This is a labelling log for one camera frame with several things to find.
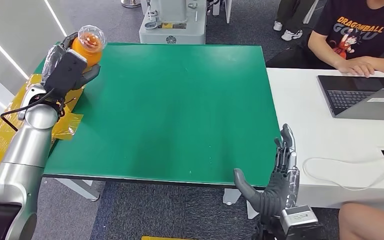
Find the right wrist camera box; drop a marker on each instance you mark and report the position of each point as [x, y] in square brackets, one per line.
[299, 220]

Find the green topped table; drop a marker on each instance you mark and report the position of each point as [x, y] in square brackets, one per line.
[178, 99]

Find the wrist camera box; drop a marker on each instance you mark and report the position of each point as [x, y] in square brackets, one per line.
[66, 73]
[299, 220]

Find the white machine base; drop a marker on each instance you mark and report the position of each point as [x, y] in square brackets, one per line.
[178, 36]

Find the person's knee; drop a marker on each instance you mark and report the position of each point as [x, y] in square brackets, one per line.
[371, 222]

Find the white desk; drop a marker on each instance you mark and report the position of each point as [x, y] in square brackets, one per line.
[311, 116]

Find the white furniture legs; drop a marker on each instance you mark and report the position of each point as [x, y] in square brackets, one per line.
[227, 10]

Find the walking person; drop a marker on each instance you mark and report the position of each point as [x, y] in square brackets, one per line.
[288, 13]

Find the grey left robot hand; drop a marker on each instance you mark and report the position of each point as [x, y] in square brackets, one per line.
[51, 59]

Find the orange plastic bottle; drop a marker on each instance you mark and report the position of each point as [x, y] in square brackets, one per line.
[91, 49]

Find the seated person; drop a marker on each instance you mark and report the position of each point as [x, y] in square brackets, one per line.
[361, 20]

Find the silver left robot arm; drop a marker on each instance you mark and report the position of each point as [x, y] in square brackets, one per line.
[23, 159]

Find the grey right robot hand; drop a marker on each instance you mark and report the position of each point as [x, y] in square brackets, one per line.
[274, 195]

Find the grey laptop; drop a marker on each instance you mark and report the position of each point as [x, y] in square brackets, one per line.
[371, 107]

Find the yellow flat object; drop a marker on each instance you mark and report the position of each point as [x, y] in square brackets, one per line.
[159, 238]

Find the person's hand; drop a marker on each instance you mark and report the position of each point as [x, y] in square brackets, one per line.
[356, 66]

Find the chrome stand base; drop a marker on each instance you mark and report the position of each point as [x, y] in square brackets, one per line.
[130, 4]

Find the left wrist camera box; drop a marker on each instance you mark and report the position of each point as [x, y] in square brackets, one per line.
[66, 73]

